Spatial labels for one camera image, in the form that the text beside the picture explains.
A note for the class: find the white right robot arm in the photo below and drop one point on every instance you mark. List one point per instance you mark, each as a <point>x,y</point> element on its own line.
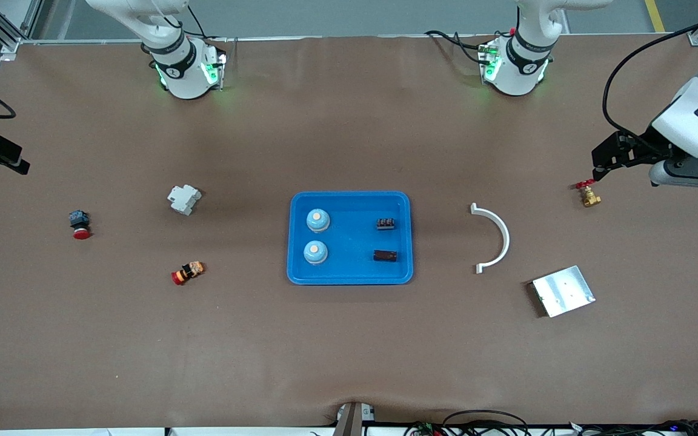
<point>182,72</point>

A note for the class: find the small black connector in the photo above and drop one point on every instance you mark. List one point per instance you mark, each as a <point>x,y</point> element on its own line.
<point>386,223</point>

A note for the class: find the white circuit breaker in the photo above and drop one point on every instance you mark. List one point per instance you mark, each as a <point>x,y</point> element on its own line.
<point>184,200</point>

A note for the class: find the silver metal plate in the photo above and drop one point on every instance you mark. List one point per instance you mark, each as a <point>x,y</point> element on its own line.
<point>564,292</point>

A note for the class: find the blue plastic tray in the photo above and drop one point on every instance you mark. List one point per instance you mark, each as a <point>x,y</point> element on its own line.
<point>349,266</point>

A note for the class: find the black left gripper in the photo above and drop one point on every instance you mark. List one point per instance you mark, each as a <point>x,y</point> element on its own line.
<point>641,149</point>

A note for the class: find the yellow red emergency stop switch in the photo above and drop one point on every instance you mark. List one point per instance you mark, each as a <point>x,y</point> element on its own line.
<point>187,272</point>

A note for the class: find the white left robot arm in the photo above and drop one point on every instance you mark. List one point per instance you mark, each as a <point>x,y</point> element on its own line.
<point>694,115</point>

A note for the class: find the plain brown electrolytic capacitor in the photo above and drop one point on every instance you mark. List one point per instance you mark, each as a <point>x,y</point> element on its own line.
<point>385,255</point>

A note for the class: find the metal table edge bracket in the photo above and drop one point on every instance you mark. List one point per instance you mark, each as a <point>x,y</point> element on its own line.
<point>352,419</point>

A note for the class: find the red push button switch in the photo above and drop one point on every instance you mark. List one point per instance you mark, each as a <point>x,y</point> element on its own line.
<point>79,221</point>

